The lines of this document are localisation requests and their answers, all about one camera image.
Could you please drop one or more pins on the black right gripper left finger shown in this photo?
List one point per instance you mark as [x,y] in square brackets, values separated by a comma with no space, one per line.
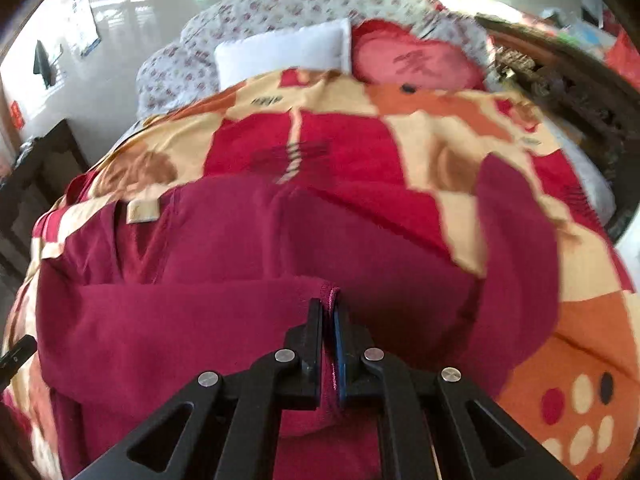
[224,426]

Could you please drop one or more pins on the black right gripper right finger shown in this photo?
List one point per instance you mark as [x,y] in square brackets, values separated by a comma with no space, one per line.
[433,426]

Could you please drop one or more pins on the dark red sweater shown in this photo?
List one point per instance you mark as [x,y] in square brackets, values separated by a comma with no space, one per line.
[129,313]

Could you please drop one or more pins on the dark wooden cabinet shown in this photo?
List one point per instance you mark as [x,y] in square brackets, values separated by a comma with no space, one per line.
[28,171]

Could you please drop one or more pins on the red orange patterned blanket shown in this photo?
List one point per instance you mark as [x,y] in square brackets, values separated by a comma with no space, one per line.
[577,394]

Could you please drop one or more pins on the floral quilt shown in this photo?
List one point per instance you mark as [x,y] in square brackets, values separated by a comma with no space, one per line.
[184,71]

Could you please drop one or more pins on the dark carved wooden headboard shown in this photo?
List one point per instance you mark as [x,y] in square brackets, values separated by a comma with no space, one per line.
[599,102]

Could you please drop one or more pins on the red heart cushion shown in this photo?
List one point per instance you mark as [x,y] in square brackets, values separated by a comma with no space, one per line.
[384,52]

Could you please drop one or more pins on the white pillow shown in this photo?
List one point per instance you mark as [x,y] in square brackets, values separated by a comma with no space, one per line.
[326,46]

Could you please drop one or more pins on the black wall television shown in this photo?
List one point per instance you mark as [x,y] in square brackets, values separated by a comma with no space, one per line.
[42,66]

